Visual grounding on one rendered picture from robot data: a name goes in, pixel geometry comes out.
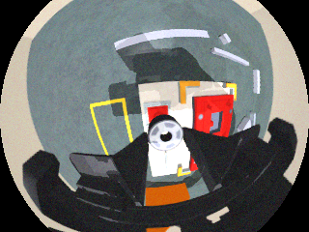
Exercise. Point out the small black and grey wheel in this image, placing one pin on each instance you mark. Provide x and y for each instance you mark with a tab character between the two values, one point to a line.
165	142

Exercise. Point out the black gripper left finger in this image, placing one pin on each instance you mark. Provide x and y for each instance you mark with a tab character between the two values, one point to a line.
128	167

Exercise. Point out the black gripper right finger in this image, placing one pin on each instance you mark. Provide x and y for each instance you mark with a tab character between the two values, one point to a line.
214	154

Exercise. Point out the red rectangular plate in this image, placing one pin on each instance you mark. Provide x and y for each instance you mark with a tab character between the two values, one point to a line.
212	114

